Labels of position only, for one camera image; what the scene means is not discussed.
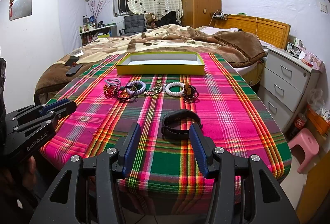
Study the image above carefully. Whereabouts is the red beaded bracelet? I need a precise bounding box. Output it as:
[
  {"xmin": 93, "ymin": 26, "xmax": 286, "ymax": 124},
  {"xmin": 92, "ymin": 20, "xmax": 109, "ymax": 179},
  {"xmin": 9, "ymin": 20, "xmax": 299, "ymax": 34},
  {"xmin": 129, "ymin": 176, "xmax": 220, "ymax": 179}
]
[{"xmin": 103, "ymin": 84, "xmax": 120, "ymax": 100}]

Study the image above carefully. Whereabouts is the grey cord bracelet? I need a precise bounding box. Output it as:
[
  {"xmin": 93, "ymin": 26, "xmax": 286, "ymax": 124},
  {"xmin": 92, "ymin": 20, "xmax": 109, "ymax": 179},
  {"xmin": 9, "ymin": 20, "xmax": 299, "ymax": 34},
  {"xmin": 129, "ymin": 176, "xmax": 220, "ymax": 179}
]
[{"xmin": 104, "ymin": 78, "xmax": 122, "ymax": 87}]

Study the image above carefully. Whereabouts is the black hair tie with bead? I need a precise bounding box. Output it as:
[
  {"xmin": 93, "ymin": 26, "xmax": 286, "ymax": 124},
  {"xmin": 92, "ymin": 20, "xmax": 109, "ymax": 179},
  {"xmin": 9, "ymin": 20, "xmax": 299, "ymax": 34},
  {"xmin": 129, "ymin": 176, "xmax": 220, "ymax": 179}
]
[{"xmin": 114, "ymin": 85, "xmax": 140, "ymax": 103}]

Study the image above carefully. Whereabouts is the dark beaded bracelet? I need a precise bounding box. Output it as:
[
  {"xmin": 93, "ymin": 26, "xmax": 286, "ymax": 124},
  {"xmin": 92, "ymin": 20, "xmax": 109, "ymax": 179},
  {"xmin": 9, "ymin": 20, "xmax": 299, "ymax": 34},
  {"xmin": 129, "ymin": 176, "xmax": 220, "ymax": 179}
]
[{"xmin": 182, "ymin": 82, "xmax": 200, "ymax": 103}]

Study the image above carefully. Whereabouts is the purple spiral hair tie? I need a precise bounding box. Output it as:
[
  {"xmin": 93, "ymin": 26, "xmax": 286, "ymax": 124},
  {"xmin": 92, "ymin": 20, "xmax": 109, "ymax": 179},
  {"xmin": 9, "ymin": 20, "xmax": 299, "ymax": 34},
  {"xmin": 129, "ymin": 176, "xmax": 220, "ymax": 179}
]
[{"xmin": 125, "ymin": 80, "xmax": 147, "ymax": 96}]

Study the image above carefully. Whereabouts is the white spiral hair tie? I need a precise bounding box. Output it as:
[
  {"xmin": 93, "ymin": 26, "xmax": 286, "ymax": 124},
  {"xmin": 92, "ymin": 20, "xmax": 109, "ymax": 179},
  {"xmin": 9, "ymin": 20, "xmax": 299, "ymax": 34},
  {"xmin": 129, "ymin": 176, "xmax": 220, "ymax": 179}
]
[{"xmin": 164, "ymin": 81, "xmax": 186, "ymax": 97}]

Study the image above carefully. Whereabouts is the rhinestone chain bracelet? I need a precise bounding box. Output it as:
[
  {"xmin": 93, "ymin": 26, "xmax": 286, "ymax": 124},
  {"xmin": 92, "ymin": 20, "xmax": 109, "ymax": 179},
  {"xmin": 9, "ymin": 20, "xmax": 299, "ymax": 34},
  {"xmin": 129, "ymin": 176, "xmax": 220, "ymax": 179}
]
[{"xmin": 143, "ymin": 83, "xmax": 164, "ymax": 97}]

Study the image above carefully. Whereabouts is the black smartphone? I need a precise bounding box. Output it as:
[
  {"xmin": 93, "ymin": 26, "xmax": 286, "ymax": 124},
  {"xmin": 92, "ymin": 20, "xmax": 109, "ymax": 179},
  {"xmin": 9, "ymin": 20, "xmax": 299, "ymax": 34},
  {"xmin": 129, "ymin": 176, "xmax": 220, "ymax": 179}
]
[{"xmin": 65, "ymin": 64, "xmax": 83, "ymax": 77}]

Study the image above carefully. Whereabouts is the pink plaid tablecloth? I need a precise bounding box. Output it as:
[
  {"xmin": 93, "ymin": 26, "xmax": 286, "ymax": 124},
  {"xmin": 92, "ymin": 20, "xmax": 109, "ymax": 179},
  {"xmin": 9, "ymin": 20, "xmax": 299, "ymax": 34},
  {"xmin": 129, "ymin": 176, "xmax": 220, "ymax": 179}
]
[{"xmin": 41, "ymin": 53, "xmax": 291, "ymax": 215}]

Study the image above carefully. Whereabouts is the dark phone with red charm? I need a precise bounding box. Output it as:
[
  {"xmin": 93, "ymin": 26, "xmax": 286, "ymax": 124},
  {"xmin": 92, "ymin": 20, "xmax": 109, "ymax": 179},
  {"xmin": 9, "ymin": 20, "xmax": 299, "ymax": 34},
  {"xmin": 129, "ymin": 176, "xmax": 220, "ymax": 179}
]
[{"xmin": 64, "ymin": 56, "xmax": 79, "ymax": 66}]

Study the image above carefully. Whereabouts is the white paper card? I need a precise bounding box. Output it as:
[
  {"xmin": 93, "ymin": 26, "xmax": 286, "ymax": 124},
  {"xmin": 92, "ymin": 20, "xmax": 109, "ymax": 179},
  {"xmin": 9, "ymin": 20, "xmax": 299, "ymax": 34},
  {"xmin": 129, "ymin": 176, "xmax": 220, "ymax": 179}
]
[{"xmin": 70, "ymin": 48, "xmax": 84, "ymax": 57}]

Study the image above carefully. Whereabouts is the white desk shelf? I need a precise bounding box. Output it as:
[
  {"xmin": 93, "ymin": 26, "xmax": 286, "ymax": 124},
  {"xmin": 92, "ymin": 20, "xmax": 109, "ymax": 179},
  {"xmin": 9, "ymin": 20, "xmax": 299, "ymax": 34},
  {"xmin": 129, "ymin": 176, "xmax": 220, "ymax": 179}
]
[{"xmin": 80, "ymin": 25, "xmax": 118, "ymax": 46}]

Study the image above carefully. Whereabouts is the yellow shallow box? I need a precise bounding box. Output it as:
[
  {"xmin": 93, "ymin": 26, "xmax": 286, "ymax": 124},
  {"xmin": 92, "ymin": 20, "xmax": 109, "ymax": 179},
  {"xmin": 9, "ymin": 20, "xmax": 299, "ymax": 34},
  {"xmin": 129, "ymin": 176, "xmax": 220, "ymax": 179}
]
[{"xmin": 116, "ymin": 52, "xmax": 205, "ymax": 75}]

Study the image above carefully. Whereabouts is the pink plastic stool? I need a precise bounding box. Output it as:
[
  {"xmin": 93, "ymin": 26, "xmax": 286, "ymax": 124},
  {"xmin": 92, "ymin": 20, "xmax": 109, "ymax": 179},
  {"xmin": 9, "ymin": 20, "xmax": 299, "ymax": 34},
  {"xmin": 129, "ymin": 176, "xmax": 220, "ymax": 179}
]
[{"xmin": 288, "ymin": 128, "xmax": 319, "ymax": 174}]

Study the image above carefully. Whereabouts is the purple branch vase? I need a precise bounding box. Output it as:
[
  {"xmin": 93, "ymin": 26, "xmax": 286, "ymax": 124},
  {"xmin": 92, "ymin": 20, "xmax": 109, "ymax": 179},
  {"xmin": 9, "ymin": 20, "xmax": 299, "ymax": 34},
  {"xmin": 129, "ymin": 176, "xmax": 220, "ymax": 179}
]
[{"xmin": 87, "ymin": 0, "xmax": 110, "ymax": 26}]

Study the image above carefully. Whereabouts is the black office chair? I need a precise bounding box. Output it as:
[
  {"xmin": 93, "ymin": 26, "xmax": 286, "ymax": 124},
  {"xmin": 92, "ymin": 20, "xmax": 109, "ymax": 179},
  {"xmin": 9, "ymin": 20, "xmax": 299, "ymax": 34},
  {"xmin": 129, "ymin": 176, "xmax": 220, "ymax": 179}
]
[{"xmin": 119, "ymin": 14, "xmax": 146, "ymax": 36}]

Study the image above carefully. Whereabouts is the white drawer nightstand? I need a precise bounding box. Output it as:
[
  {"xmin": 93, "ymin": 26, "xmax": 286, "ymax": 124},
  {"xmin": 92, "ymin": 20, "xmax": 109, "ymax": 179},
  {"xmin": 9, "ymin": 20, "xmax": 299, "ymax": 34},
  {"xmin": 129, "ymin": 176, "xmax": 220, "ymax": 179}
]
[{"xmin": 257, "ymin": 46, "xmax": 321, "ymax": 132}]

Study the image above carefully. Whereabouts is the brown patterned blanket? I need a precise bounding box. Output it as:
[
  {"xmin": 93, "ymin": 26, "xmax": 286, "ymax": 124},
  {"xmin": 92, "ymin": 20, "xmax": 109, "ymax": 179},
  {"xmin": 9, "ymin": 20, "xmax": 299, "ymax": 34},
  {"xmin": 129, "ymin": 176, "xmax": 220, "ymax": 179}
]
[{"xmin": 33, "ymin": 23, "xmax": 267, "ymax": 105}]

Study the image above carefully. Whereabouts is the window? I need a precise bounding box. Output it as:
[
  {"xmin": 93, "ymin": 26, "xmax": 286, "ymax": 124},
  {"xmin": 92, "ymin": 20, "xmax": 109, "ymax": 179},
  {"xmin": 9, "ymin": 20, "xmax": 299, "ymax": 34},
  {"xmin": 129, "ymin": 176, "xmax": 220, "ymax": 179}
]
[{"xmin": 113, "ymin": 0, "xmax": 132, "ymax": 17}]

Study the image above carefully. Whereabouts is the orange storage box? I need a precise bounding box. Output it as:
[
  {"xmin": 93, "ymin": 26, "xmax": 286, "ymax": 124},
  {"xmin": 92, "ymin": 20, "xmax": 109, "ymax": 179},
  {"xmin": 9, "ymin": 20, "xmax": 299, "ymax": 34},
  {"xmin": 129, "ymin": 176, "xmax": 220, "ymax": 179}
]
[{"xmin": 306, "ymin": 105, "xmax": 329, "ymax": 135}]

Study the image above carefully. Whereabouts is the brown teddy bear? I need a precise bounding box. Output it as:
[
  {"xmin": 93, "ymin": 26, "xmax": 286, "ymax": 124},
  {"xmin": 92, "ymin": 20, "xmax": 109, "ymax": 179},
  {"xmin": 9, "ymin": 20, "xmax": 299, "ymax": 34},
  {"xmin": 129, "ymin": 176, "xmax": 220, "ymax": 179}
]
[{"xmin": 145, "ymin": 13, "xmax": 157, "ymax": 28}]

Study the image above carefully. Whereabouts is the wooden headboard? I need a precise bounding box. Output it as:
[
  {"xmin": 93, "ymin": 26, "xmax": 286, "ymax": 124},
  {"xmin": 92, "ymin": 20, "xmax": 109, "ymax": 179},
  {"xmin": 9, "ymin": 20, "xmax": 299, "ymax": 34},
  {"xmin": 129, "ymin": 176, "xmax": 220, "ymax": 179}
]
[{"xmin": 211, "ymin": 14, "xmax": 291, "ymax": 49}]

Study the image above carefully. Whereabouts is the silver wall poster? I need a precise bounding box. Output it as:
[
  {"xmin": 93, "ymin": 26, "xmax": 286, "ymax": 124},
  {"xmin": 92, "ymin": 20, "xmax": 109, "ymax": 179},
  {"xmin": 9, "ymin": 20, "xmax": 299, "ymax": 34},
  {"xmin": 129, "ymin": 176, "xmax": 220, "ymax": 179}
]
[{"xmin": 9, "ymin": 0, "xmax": 32, "ymax": 21}]

